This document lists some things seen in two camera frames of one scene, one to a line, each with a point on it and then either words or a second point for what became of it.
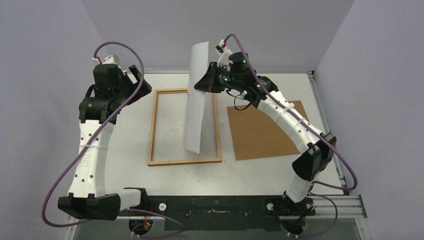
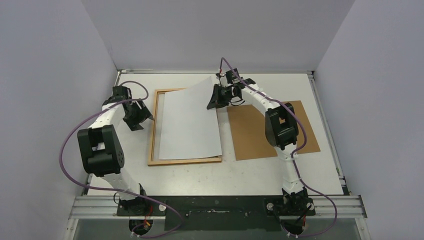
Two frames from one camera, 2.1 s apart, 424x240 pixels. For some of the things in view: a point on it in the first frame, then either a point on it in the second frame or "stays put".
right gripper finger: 212,81 → 215,99
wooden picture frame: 152,137 stays put
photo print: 195,102 → 189,129
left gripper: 139,89 → 143,115
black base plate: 226,213 stays put
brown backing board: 256,134 stays put
